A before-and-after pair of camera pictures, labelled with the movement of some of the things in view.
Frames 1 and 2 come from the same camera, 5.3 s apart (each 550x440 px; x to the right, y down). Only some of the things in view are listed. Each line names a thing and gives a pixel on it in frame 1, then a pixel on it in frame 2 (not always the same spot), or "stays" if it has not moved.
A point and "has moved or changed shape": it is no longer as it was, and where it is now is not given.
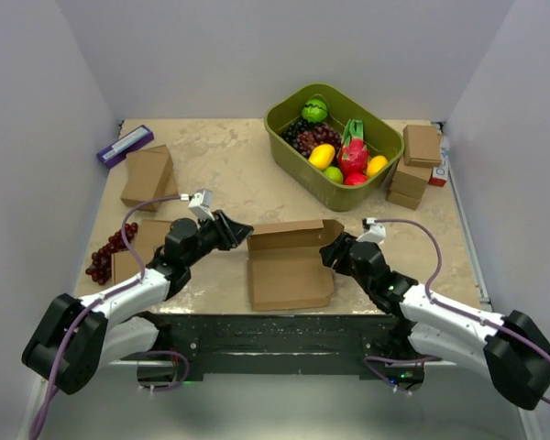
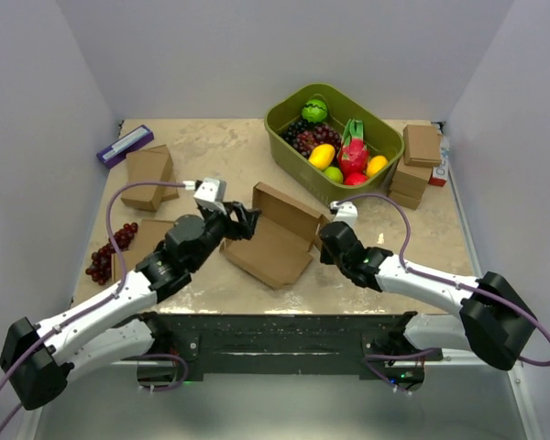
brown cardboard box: [286, 268] has moved or changed shape
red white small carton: [439, 174] stays
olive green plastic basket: [285, 107] stays
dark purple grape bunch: [299, 126] stays
